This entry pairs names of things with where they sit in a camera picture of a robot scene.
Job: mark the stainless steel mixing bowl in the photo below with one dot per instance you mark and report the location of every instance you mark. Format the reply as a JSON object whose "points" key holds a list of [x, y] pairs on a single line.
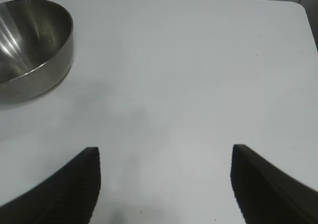
{"points": [[37, 80]]}

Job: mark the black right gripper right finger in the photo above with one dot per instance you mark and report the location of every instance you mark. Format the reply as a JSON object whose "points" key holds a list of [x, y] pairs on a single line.
{"points": [[268, 196]]}

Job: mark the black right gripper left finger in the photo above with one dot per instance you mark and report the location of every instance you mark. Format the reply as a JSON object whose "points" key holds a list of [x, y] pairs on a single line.
{"points": [[62, 196]]}

